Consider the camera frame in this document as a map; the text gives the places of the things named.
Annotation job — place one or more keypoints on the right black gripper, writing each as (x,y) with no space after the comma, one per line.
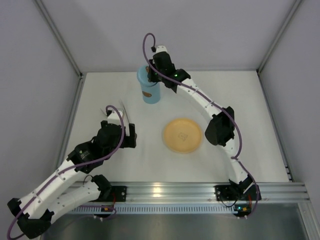
(152,69)

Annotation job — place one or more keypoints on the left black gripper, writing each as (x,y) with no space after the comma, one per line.
(131,135)

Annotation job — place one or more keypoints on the light blue lid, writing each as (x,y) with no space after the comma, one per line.
(142,77)

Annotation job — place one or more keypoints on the metal tongs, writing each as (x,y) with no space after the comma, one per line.
(120,106)

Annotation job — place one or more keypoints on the light blue cylindrical container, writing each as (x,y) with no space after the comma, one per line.
(151,93)

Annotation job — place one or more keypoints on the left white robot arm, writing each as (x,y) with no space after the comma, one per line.
(37,211)

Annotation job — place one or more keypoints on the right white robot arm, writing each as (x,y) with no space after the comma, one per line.
(221,131)

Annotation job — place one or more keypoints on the yellow round plate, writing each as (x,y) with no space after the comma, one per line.
(182,135)

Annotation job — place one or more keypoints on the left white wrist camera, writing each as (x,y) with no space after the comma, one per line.
(113,118)

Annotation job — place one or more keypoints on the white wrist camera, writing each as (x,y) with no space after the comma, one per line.
(113,118)
(159,49)

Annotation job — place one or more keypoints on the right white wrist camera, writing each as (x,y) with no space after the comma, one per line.
(159,49)

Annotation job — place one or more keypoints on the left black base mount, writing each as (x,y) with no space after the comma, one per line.
(114,194)

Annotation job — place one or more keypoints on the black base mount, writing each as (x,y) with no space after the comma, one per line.
(114,194)
(225,195)

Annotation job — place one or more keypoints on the white slotted cable duct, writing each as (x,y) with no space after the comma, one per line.
(127,209)

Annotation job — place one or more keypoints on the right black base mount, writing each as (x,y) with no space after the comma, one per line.
(225,195)

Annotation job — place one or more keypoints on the left aluminium frame post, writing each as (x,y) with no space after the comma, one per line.
(39,4)

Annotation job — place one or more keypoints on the aluminium frame post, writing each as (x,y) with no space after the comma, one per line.
(288,18)
(39,4)

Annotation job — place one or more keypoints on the right aluminium frame post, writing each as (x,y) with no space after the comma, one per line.
(288,18)

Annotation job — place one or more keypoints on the aluminium mounting rail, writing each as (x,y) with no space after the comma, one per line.
(204,192)

